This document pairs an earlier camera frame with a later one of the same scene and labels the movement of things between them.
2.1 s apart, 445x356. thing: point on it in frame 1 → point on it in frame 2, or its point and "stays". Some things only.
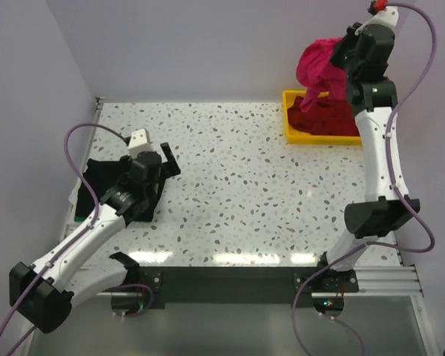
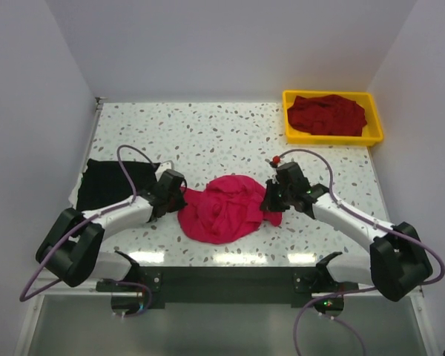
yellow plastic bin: x=294 y=136 stays
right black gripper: x=344 y=46 → x=271 y=198
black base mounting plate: x=206 y=286 stays
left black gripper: x=162 y=172 → x=176 y=200
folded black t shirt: x=103 y=178 stays
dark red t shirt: x=328 y=117 stays
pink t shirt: x=316 y=72 → x=229 y=209
